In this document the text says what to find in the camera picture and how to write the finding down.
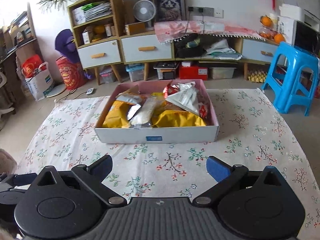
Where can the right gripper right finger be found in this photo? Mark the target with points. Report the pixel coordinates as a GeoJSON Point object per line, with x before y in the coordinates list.
{"type": "Point", "coordinates": [227, 178]}

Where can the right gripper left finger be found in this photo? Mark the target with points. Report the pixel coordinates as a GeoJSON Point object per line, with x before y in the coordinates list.
{"type": "Point", "coordinates": [92, 177]}

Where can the large yellow snack bag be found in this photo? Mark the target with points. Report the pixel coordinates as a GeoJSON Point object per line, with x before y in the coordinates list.
{"type": "Point", "coordinates": [175, 118]}

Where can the white small snack packet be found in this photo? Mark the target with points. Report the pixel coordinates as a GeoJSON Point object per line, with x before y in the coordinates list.
{"type": "Point", "coordinates": [130, 98]}

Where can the white silver snack bag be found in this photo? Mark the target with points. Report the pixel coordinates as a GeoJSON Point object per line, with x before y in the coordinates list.
{"type": "Point", "coordinates": [186, 97]}

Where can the yellow instant noodle packet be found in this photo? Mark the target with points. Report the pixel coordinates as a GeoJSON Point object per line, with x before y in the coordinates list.
{"type": "Point", "coordinates": [117, 115]}

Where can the red white candy packet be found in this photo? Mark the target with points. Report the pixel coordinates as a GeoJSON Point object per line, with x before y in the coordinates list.
{"type": "Point", "coordinates": [170, 89]}

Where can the floral tablecloth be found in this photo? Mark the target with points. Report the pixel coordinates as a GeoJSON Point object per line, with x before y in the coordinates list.
{"type": "Point", "coordinates": [252, 133]}

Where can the pink white cardboard box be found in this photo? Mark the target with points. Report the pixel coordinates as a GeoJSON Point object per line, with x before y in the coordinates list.
{"type": "Point", "coordinates": [166, 134]}

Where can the red round drum tin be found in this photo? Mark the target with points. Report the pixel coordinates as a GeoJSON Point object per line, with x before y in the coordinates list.
{"type": "Point", "coordinates": [72, 73]}

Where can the red box under console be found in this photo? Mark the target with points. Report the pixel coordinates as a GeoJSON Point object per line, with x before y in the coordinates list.
{"type": "Point", "coordinates": [193, 72]}

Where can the clear storage bin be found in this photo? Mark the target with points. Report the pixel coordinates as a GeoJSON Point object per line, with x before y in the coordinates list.
{"type": "Point", "coordinates": [135, 71]}

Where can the white paper shopping bag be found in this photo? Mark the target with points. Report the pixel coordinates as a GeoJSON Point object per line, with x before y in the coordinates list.
{"type": "Point", "coordinates": [39, 82]}

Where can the blue plastic stool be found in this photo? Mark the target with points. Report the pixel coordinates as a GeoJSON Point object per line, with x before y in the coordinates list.
{"type": "Point", "coordinates": [287, 88]}

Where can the long wooden tv console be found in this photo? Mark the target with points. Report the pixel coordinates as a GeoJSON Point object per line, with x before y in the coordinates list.
{"type": "Point", "coordinates": [145, 48]}

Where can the purple plush toy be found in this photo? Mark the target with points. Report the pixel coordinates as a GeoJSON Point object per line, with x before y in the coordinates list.
{"type": "Point", "coordinates": [65, 45]}

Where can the oranges on fruit stand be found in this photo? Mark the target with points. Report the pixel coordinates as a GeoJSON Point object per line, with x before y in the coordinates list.
{"type": "Point", "coordinates": [268, 29]}

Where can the wooden shelf cabinet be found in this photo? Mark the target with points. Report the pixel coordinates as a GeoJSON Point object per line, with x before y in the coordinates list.
{"type": "Point", "coordinates": [98, 41]}

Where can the pink cloth cover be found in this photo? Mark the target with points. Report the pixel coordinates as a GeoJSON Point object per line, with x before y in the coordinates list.
{"type": "Point", "coordinates": [175, 30]}

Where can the black microwave oven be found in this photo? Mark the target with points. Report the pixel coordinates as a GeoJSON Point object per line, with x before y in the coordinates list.
{"type": "Point", "coordinates": [306, 38]}

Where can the stack of papers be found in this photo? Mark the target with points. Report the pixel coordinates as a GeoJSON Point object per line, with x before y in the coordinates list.
{"type": "Point", "coordinates": [96, 10]}

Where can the white desk fan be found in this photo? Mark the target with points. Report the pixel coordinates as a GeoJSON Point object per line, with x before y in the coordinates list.
{"type": "Point", "coordinates": [145, 11]}

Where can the white printer box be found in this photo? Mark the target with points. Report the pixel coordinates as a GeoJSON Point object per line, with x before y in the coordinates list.
{"type": "Point", "coordinates": [299, 14]}

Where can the framed cat picture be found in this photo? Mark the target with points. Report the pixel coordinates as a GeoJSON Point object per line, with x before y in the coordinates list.
{"type": "Point", "coordinates": [170, 10]}

